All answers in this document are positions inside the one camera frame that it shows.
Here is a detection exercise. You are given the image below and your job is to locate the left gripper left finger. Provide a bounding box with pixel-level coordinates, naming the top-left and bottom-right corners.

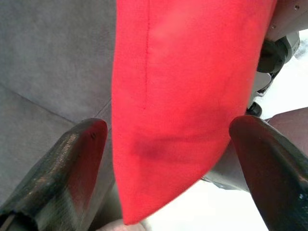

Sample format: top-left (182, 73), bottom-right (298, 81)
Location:
top-left (0, 117), bottom-right (108, 231)

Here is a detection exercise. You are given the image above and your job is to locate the red pillow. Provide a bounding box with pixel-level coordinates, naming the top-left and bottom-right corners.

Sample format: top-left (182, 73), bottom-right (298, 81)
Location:
top-left (112, 0), bottom-right (278, 226)

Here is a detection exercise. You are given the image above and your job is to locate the brown fabric two-seat sofa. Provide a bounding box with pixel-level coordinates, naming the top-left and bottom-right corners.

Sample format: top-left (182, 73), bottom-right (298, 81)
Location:
top-left (0, 0), bottom-right (308, 231)

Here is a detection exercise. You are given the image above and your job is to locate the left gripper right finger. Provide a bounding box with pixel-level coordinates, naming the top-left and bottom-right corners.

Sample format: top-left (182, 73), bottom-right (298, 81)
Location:
top-left (228, 115), bottom-right (308, 231)

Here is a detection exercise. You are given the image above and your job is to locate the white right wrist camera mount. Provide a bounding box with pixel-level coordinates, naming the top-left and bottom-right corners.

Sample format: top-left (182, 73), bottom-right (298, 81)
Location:
top-left (251, 71), bottom-right (275, 97)

